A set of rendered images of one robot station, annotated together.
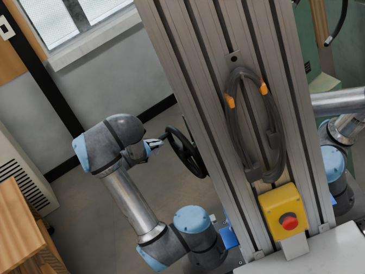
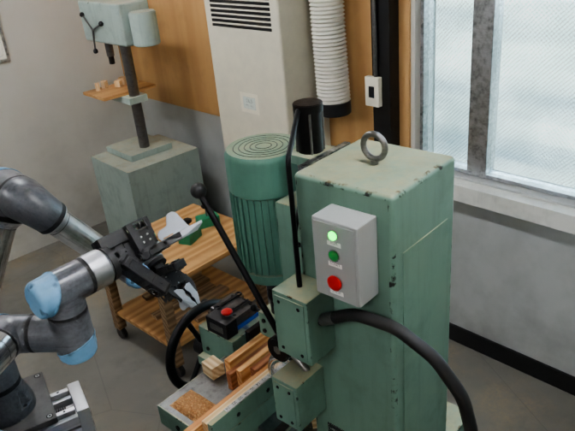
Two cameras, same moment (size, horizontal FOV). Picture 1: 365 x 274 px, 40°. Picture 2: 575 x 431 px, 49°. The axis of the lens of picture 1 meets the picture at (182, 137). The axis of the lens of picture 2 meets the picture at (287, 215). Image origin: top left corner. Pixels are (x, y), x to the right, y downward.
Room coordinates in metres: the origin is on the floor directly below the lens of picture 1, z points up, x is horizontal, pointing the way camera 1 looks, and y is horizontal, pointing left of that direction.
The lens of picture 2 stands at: (1.18, -1.47, 1.98)
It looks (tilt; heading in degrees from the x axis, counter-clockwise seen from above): 26 degrees down; 61
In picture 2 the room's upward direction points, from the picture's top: 6 degrees counter-clockwise
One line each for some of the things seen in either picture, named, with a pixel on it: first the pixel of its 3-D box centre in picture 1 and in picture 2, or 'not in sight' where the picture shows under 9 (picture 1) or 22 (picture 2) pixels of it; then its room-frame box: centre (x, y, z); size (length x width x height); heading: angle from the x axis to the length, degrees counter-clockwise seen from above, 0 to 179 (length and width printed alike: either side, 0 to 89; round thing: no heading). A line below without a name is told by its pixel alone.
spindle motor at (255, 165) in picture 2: not in sight; (270, 209); (1.79, -0.31, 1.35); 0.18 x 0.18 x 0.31
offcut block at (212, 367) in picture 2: not in sight; (213, 367); (1.62, -0.22, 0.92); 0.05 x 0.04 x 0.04; 101
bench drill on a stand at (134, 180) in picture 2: not in sight; (144, 138); (2.24, 2.06, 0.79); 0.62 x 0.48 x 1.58; 101
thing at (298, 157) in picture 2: not in sight; (311, 143); (1.83, -0.44, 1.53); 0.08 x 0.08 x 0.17; 17
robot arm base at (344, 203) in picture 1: (331, 191); not in sight; (1.11, -0.40, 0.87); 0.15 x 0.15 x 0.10
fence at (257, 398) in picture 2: not in sight; (298, 362); (1.80, -0.35, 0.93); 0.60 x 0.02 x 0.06; 17
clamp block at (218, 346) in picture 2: not in sight; (234, 333); (1.73, -0.12, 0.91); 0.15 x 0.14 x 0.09; 17
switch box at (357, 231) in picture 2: not in sight; (345, 255); (1.75, -0.66, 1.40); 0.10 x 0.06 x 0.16; 107
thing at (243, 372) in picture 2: not in sight; (268, 357); (1.75, -0.28, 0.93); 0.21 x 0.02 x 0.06; 17
